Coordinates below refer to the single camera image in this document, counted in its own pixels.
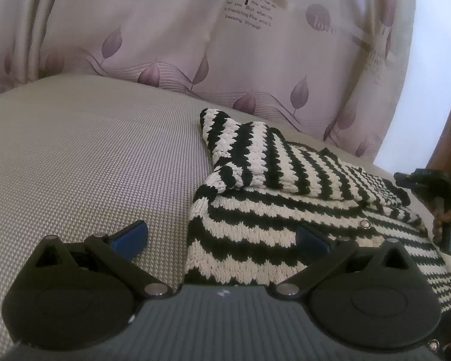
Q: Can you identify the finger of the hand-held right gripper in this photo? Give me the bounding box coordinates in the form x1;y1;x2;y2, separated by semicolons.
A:
394;169;434;190

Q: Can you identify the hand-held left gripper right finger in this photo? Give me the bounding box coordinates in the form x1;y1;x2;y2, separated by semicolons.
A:
274;223;426;298

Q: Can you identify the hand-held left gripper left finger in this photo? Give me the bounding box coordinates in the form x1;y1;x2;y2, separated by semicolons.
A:
33;221;170;298

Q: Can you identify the black and white striped knit sweater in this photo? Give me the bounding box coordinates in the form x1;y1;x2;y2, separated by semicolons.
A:
183;108;451;313

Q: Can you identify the person's right hand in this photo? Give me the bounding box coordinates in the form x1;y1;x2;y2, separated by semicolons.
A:
432;208;451;243

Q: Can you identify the grey woven mattress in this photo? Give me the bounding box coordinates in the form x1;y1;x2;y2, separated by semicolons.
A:
0;73;451;351

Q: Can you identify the leaf print curtain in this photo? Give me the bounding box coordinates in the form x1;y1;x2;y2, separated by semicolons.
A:
0;0;425;163

